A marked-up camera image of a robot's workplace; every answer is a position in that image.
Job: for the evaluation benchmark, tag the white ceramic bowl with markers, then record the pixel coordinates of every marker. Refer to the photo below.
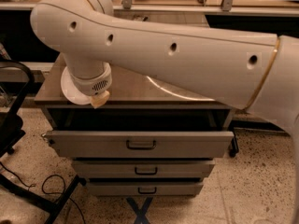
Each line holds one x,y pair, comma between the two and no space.
71,92

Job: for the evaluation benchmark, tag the middle grey drawer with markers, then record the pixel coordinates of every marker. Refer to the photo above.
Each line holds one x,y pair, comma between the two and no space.
143,169

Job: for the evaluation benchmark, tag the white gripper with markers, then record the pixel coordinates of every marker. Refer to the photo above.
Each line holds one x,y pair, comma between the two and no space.
93,85

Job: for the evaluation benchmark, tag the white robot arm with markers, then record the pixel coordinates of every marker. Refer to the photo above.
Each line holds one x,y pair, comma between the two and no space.
256,72

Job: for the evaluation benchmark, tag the grey drawer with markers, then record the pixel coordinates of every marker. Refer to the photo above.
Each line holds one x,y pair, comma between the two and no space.
167,188
143,169
139,145

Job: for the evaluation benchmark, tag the black office chair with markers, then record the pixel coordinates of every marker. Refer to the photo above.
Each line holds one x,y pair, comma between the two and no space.
10,133

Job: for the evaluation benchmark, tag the bottom grey drawer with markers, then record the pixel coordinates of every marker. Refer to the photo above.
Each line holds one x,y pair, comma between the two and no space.
167,188

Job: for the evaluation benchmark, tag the grey drawer cabinet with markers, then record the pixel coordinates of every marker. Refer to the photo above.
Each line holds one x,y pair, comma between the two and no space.
135,104

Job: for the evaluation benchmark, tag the top grey drawer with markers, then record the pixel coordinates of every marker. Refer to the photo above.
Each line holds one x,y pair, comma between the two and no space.
139,145

